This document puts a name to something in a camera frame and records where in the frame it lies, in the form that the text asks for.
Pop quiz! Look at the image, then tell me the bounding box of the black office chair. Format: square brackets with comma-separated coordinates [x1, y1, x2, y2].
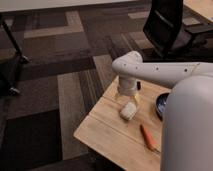
[143, 0, 213, 58]

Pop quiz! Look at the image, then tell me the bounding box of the small black block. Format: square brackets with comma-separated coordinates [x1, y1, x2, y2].
[137, 81, 141, 90]

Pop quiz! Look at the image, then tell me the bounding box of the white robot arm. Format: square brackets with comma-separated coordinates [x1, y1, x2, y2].
[112, 51, 213, 171]

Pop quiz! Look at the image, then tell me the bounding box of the black chair base left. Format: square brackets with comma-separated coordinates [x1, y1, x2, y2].
[0, 13, 29, 95]

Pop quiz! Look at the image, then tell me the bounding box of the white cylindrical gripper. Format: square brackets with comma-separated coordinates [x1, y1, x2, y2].
[115, 77, 140, 106]

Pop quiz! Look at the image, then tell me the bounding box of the dark blue bowl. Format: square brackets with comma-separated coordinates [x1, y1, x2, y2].
[155, 93, 168, 120]

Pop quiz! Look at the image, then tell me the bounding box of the wooden desk top corner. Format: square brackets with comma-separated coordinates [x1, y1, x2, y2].
[184, 0, 213, 22]

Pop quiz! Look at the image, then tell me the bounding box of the orange carrot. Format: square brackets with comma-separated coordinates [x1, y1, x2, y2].
[140, 125, 157, 151]

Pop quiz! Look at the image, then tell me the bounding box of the white sponge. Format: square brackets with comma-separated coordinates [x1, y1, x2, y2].
[120, 102, 137, 121]

